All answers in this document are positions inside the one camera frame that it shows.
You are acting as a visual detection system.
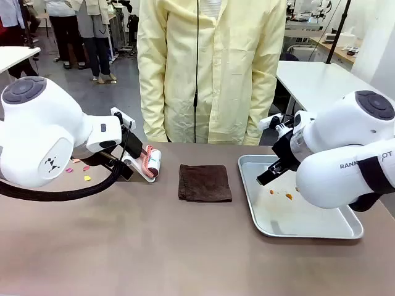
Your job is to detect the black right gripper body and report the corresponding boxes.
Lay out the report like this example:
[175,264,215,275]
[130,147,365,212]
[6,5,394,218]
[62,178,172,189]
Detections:
[271,131,302,169]

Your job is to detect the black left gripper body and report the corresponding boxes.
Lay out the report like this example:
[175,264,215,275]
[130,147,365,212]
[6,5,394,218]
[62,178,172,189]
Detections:
[123,131,144,158]

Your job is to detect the pink handled lint roller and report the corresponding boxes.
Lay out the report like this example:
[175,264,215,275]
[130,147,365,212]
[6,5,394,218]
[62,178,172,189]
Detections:
[138,144,164,179]

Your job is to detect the dark brown cloth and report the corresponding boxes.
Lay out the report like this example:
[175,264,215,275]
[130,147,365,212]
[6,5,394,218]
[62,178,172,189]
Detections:
[178,164,233,203]

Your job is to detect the person right forearm yellow sleeve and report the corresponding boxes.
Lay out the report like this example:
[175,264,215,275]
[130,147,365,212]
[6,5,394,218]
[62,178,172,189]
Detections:
[138,73,169,142]

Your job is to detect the person left forearm yellow sleeve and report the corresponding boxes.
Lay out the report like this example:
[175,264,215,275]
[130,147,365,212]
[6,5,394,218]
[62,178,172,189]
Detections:
[243,73,278,146]

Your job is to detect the white folded plastic stand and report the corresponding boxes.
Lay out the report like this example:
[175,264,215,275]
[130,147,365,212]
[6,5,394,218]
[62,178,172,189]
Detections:
[121,154,158,185]

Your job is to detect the silver metal tray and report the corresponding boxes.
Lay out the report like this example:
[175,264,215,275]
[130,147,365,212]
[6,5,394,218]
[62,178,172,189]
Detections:
[237,154,365,240]

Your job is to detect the person torso in yellow shirt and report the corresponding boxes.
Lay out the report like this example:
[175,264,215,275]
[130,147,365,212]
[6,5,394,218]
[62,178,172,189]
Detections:
[136,0,288,146]

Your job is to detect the wooden top desk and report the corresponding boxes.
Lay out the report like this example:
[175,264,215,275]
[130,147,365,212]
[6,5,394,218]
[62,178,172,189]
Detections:
[308,35,364,72]

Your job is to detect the white lab workbench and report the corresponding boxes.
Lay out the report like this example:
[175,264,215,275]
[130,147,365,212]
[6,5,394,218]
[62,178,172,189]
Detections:
[285,12,330,39]

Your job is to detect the black slanted tripod pole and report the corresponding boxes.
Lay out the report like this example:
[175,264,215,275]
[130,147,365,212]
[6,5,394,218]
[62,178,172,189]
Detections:
[326,0,352,65]

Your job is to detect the white tissue box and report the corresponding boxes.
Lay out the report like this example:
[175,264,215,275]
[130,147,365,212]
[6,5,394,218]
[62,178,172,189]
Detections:
[341,27,357,47]

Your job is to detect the bystander in black trousers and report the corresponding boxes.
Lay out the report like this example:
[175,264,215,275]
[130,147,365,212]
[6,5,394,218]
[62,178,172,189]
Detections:
[44,0,88,70]

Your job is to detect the small white table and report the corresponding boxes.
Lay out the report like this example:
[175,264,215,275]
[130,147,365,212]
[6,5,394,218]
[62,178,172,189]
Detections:
[0,46,41,75]

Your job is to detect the black upright stand pole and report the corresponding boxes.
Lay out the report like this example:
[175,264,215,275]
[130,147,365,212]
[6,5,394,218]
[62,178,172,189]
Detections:
[23,0,36,50]

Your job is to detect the bystander in dark baggy trousers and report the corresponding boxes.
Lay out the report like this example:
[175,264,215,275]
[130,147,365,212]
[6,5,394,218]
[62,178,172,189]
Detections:
[0,0,40,80]

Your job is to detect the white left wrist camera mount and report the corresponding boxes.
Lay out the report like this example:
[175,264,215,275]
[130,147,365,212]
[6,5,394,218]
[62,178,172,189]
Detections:
[110,107,136,125]

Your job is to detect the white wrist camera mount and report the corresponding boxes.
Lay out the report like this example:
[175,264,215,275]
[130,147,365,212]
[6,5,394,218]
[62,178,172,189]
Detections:
[110,107,136,125]
[257,113,283,130]

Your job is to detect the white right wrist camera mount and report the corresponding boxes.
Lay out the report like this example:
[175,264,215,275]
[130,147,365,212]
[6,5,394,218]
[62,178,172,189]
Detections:
[257,113,283,130]

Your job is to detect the black left arm cable sleeve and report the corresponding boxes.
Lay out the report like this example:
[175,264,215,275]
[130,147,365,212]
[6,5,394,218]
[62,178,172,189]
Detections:
[0,152,135,201]

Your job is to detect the thin black cord on shirt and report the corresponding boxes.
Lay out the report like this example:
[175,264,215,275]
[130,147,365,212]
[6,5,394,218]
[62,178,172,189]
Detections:
[193,0,200,144]

